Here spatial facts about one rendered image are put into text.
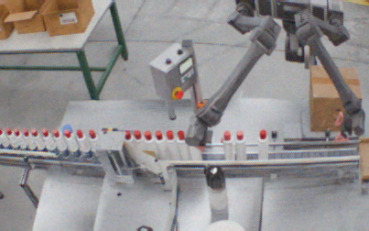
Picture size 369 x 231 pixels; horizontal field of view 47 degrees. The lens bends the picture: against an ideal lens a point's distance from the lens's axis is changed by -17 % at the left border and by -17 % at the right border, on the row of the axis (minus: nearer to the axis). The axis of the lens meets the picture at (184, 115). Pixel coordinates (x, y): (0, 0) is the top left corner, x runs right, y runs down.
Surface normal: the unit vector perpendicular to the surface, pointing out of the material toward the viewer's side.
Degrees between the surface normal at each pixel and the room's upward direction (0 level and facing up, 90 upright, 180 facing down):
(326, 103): 90
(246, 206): 0
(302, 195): 0
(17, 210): 0
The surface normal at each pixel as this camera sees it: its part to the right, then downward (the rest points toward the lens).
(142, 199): -0.14, -0.67
